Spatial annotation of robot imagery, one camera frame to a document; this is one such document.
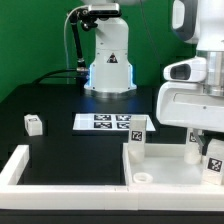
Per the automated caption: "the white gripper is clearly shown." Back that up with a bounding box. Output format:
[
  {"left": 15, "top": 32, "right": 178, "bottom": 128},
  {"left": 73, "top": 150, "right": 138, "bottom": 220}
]
[{"left": 156, "top": 57, "right": 224, "bottom": 156}]

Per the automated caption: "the white square table top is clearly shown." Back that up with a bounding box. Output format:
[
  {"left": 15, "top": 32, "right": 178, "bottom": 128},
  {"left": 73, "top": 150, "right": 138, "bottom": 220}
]
[{"left": 123, "top": 143, "right": 206, "bottom": 185}]

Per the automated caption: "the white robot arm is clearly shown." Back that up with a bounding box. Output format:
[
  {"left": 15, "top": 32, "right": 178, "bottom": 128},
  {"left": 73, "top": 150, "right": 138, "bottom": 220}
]
[{"left": 84, "top": 0, "right": 224, "bottom": 132}]

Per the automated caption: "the white marker sheet with tags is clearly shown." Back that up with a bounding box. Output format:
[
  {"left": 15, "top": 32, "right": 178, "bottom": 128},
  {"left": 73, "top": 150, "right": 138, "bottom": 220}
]
[{"left": 73, "top": 113, "right": 155, "bottom": 131}]

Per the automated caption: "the black cable bundle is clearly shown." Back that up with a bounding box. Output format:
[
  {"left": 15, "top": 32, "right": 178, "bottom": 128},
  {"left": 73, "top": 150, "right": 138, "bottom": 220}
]
[{"left": 31, "top": 69, "right": 90, "bottom": 85}]

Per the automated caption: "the black camera on stand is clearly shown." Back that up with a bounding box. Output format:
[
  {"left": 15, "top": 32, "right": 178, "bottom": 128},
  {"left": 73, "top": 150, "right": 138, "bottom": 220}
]
[{"left": 64, "top": 3, "right": 121, "bottom": 72}]

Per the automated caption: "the white U-shaped fence frame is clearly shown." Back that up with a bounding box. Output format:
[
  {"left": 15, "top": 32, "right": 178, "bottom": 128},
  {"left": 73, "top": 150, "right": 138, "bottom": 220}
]
[{"left": 0, "top": 145, "right": 224, "bottom": 211}]

